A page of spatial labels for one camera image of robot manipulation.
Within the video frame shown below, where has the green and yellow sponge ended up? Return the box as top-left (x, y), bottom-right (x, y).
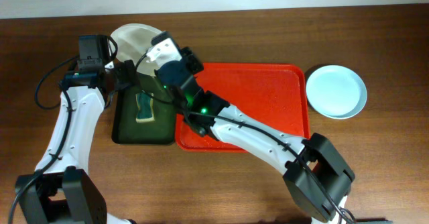
top-left (135, 93), bottom-right (155, 123)

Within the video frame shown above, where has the white plate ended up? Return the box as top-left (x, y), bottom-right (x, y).
top-left (111, 23), bottom-right (162, 65)

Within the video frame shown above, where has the light blue plate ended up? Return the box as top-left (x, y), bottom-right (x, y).
top-left (306, 65), bottom-right (368, 119)

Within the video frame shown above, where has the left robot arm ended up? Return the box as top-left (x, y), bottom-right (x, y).
top-left (7, 60), bottom-right (135, 223)

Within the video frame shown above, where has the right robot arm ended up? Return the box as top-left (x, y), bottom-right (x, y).
top-left (147, 44), bottom-right (356, 223)

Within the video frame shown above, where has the dark green rectangular tray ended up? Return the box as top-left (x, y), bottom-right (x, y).
top-left (111, 74), bottom-right (176, 146)

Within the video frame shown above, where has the red plastic tray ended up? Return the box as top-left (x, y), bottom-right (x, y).
top-left (196, 62), bottom-right (310, 138)

